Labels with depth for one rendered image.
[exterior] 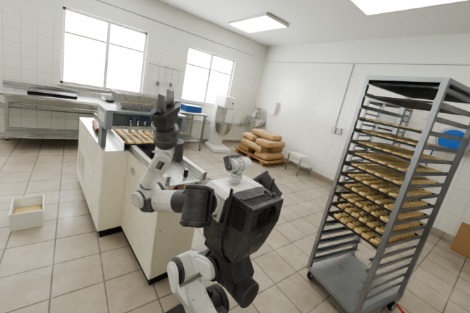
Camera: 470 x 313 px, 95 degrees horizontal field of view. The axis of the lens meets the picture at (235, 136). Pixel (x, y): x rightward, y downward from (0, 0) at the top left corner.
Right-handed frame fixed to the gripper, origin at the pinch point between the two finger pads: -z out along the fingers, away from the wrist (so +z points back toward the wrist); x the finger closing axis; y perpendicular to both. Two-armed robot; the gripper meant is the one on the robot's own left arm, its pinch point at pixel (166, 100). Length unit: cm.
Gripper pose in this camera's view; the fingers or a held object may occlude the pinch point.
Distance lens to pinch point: 76.8
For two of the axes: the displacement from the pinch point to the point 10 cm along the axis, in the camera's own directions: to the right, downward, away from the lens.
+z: -1.9, 8.0, 5.7
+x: 3.6, -4.9, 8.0
